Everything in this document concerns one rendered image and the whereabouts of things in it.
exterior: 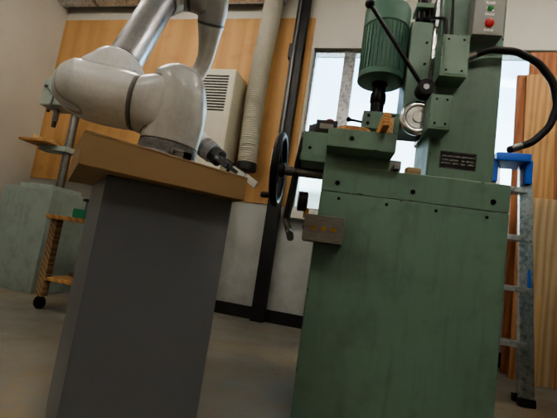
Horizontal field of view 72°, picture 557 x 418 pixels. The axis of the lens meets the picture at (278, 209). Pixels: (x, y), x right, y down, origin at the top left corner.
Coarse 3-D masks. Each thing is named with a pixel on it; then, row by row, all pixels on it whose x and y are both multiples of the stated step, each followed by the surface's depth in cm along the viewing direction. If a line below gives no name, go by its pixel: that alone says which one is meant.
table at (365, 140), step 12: (336, 132) 120; (348, 132) 120; (360, 132) 119; (372, 132) 119; (336, 144) 119; (348, 144) 119; (360, 144) 119; (372, 144) 118; (384, 144) 118; (300, 156) 142; (312, 156) 141; (324, 156) 141; (360, 156) 126; (372, 156) 124; (384, 156) 122; (312, 168) 152
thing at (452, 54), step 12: (444, 36) 130; (456, 36) 129; (468, 36) 129; (444, 48) 129; (456, 48) 129; (468, 48) 129; (444, 60) 129; (456, 60) 128; (444, 72) 128; (456, 72) 128; (444, 84) 134; (456, 84) 133
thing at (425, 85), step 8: (368, 0) 138; (368, 8) 140; (376, 16) 139; (384, 24) 138; (392, 40) 137; (400, 48) 136; (408, 64) 135; (416, 80) 134; (424, 80) 131; (432, 80) 131; (416, 88) 133; (424, 88) 131; (432, 88) 131; (416, 96) 135; (424, 96) 132
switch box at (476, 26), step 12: (480, 0) 132; (492, 0) 132; (504, 0) 132; (480, 12) 132; (492, 12) 131; (504, 12) 131; (468, 24) 137; (480, 24) 131; (480, 36) 132; (492, 36) 131
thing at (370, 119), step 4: (364, 112) 145; (368, 112) 145; (372, 112) 145; (376, 112) 145; (380, 112) 145; (364, 116) 145; (368, 116) 145; (372, 116) 145; (376, 116) 145; (380, 116) 144; (396, 116) 144; (364, 120) 145; (368, 120) 145; (372, 120) 145; (376, 120) 144; (364, 124) 145; (368, 124) 145; (372, 124) 144; (376, 124) 144; (368, 128) 144; (372, 128) 144; (376, 128) 144
